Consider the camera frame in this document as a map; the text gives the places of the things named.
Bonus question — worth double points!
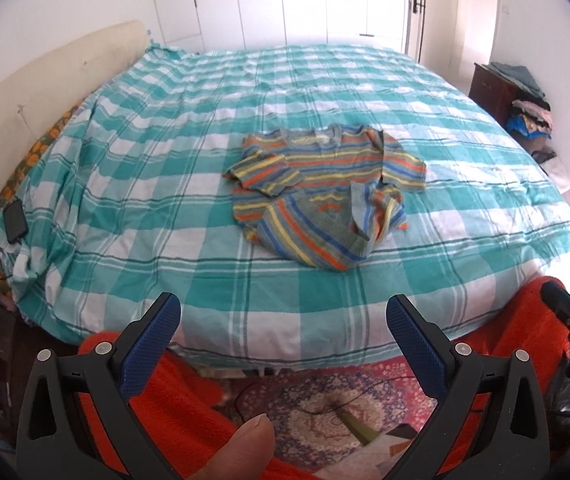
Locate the person's left hand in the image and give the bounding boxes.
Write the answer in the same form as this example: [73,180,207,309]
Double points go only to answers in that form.
[189,414,275,480]

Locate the cream padded headboard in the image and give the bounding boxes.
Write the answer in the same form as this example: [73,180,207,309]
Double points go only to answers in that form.
[0,21,151,191]

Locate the red patterned rug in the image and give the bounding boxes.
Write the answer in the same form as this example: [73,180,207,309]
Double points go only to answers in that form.
[217,358,436,472]

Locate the white door with handle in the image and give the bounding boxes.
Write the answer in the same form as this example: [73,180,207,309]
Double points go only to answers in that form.
[405,0,426,63]

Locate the teal checked bed sheet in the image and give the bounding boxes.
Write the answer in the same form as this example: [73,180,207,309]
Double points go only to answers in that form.
[0,44,570,368]

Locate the person's orange trousers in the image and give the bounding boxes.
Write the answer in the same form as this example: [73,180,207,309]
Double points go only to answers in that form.
[0,275,570,480]

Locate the dark wooden nightstand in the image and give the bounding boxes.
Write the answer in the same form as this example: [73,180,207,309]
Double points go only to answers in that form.
[468,64,519,127]

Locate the black smartphone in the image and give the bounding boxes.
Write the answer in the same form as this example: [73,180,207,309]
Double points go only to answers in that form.
[3,198,28,244]

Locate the striped knit sweater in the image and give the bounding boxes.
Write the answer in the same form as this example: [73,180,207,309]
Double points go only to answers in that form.
[223,125,427,272]

